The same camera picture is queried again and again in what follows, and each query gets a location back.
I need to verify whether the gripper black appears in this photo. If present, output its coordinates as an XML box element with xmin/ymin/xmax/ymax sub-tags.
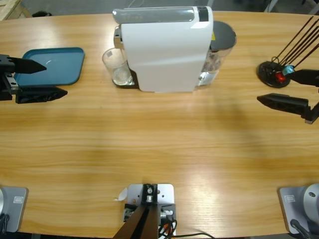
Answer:
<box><xmin>0</xmin><ymin>54</ymin><xmax>68</xmax><ymax>104</ymax></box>
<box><xmin>256</xmin><ymin>69</ymin><xmax>319</xmax><ymax>124</ymax></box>

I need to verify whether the clear glass cup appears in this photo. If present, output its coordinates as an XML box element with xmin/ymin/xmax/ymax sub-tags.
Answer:
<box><xmin>102</xmin><ymin>47</ymin><xmax>134</xmax><ymax>87</ymax></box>

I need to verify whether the white capsule coffee machine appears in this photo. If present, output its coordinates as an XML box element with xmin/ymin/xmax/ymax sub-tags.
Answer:
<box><xmin>111</xmin><ymin>5</ymin><xmax>214</xmax><ymax>94</ymax></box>

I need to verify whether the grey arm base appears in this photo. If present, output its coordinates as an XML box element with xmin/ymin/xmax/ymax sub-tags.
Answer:
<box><xmin>0</xmin><ymin>186</ymin><xmax>29</xmax><ymax>234</ymax></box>
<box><xmin>278</xmin><ymin>183</ymin><xmax>319</xmax><ymax>235</ymax></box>

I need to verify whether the teal plastic tray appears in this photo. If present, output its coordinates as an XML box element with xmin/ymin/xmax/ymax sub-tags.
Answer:
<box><xmin>13</xmin><ymin>47</ymin><xmax>86</xmax><ymax>87</ymax></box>

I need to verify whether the clear water tank black lid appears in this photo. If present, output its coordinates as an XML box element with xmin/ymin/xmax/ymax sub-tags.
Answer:
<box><xmin>196</xmin><ymin>21</ymin><xmax>237</xmax><ymax>88</ymax></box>

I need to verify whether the white tape scrap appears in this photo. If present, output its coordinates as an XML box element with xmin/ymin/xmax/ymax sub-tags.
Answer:
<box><xmin>114</xmin><ymin>187</ymin><xmax>129</xmax><ymax>202</ymax></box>

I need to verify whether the black wire capsule holder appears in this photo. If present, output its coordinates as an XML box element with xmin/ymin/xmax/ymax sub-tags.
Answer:
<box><xmin>256</xmin><ymin>16</ymin><xmax>319</xmax><ymax>89</ymax></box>

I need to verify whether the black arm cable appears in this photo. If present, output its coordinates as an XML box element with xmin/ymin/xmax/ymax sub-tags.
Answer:
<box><xmin>0</xmin><ymin>214</ymin><xmax>10</xmax><ymax>234</ymax></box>
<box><xmin>290</xmin><ymin>219</ymin><xmax>312</xmax><ymax>239</ymax></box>

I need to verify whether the white camera mount dark post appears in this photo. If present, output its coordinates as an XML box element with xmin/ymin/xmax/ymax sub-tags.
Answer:
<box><xmin>113</xmin><ymin>183</ymin><xmax>177</xmax><ymax>239</ymax></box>

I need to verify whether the orange cable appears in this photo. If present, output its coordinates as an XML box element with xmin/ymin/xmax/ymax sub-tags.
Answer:
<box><xmin>159</xmin><ymin>221</ymin><xmax>175</xmax><ymax>235</ymax></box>

